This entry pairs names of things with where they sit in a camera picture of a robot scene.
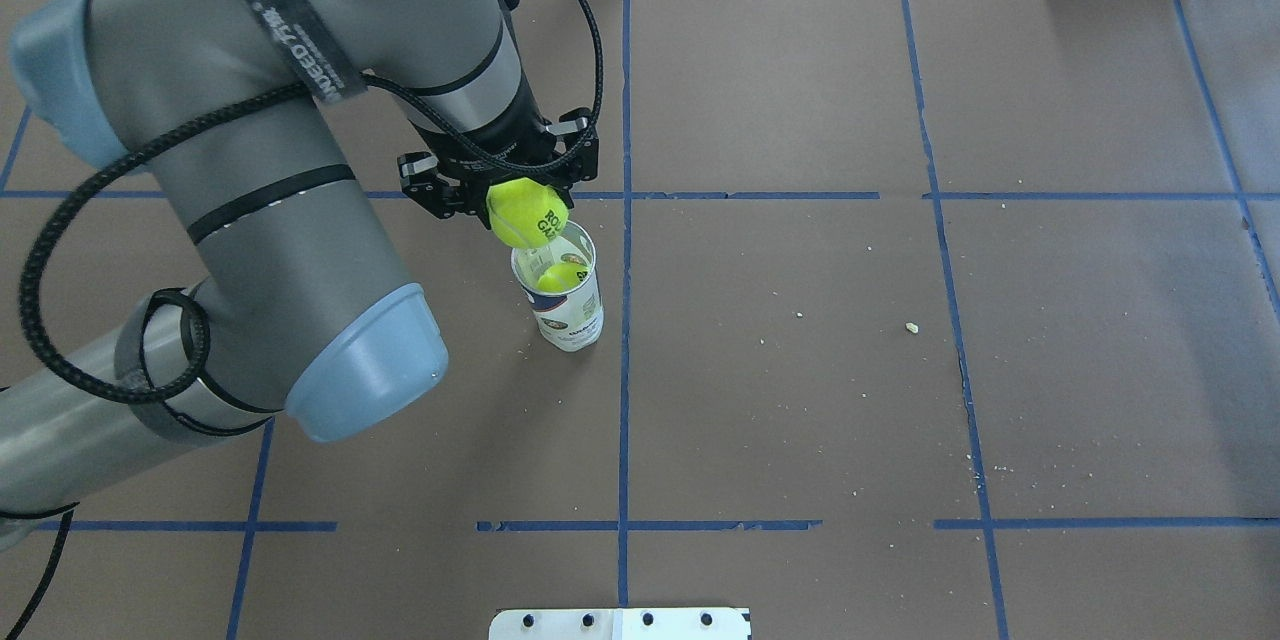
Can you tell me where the yellow-green tennis ball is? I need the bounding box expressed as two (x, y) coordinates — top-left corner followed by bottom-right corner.
(485, 178), (570, 250)

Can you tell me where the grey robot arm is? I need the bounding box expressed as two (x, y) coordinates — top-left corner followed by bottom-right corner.
(3, 0), (603, 548)

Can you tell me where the clear plastic tennis ball can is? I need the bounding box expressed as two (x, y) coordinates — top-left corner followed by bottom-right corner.
(509, 221), (605, 352)

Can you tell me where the tennis ball inside can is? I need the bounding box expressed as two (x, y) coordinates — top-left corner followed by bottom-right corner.
(535, 262), (590, 294)

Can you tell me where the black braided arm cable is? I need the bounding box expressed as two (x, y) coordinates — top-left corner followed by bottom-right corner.
(0, 0), (605, 640)

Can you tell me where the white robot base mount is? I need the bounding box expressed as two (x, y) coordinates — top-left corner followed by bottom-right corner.
(488, 605), (753, 639)

